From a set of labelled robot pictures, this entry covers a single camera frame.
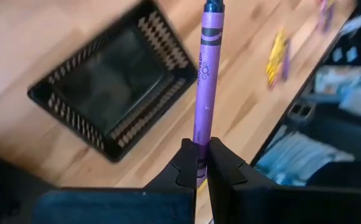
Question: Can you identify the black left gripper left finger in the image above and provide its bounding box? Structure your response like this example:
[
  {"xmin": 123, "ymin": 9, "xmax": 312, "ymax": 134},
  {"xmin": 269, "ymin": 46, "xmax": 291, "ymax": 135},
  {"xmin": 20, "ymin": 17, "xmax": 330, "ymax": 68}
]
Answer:
[{"xmin": 32, "ymin": 138, "xmax": 199, "ymax": 224}]

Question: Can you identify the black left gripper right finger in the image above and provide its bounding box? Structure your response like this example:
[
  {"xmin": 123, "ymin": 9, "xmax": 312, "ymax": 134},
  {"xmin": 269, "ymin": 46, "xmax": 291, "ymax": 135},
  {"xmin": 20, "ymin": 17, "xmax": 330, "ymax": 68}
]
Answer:
[{"xmin": 207, "ymin": 136, "xmax": 361, "ymax": 224}]

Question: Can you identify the black plastic basket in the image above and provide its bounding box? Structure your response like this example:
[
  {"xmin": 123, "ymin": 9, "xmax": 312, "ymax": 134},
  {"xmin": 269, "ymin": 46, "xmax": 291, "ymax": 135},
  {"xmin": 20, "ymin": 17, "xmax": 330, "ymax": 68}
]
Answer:
[{"xmin": 27, "ymin": 0, "xmax": 199, "ymax": 163}]

